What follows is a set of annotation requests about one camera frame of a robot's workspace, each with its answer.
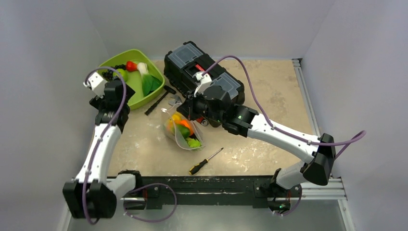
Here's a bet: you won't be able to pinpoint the toy orange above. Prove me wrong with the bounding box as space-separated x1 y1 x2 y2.
179 119 194 136

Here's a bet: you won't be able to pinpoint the toy green apple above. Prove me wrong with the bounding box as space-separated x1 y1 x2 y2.
113 68 128 82

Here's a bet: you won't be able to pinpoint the toy mango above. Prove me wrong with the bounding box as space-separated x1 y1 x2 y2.
176 124 190 139

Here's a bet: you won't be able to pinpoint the toy lemon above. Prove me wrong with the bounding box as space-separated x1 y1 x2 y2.
166 113 182 134

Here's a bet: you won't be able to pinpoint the clear zip top bag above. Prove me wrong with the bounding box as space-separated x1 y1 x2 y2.
161 107 205 151

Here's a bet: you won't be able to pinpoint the toy green onion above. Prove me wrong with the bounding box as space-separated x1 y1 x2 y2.
185 137 202 148

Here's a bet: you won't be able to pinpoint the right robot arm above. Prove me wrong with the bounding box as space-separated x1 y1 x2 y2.
177 86 335 196

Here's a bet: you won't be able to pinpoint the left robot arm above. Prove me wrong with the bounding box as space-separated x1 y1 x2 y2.
63 79 143 224

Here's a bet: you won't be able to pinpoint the toy black grapes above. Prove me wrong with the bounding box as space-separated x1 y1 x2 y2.
102 64 126 81

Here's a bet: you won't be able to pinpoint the toy red strawberry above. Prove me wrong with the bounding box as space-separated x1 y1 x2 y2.
126 61 138 72

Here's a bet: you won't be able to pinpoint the toy green leaf vegetable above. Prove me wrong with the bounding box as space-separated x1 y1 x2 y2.
137 63 162 97

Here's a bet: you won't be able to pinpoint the black hammer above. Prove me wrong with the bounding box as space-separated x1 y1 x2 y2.
144 85 176 116

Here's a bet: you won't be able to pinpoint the green plastic bin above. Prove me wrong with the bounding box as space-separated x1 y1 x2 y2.
100 49 165 110

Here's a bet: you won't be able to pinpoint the black toolbox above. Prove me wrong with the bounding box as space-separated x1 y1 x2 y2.
164 40 246 128

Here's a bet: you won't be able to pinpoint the yellow black screwdriver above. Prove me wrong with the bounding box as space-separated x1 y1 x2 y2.
189 147 224 175

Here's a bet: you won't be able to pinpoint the adjustable wrench red handle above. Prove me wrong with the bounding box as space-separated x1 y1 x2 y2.
168 95 211 127

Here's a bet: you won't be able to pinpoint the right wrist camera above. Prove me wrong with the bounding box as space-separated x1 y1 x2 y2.
193 71 212 97

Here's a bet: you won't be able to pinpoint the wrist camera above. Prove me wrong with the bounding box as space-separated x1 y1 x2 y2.
193 71 212 97
83 72 108 99

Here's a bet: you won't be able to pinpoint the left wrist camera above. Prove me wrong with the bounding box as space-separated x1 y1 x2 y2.
83 72 108 99

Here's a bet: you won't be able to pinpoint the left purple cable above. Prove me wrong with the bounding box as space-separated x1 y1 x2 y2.
81 66 128 225

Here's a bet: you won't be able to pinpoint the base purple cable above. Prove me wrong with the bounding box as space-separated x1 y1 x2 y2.
123 183 178 223

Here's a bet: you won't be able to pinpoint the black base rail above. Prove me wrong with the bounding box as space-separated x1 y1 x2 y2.
123 175 301 211

